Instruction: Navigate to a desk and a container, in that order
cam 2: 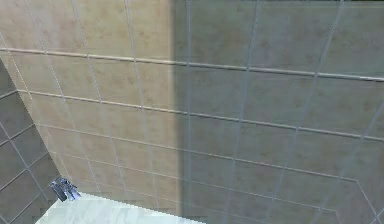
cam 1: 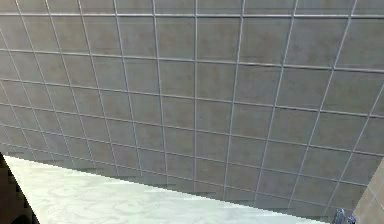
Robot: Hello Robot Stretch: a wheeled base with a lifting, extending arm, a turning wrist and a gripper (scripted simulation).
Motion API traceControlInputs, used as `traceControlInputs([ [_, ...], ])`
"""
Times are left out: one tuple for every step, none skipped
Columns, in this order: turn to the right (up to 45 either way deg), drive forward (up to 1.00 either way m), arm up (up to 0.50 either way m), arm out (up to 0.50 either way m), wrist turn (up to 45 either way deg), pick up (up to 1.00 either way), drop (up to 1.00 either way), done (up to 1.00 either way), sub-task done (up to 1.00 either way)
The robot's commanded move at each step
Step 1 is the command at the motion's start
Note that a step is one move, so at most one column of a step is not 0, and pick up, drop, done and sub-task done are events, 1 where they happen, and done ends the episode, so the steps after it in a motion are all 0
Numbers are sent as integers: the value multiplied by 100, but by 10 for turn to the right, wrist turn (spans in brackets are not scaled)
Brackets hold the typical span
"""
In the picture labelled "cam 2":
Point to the chrome tap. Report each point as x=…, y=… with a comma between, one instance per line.
x=64, y=189

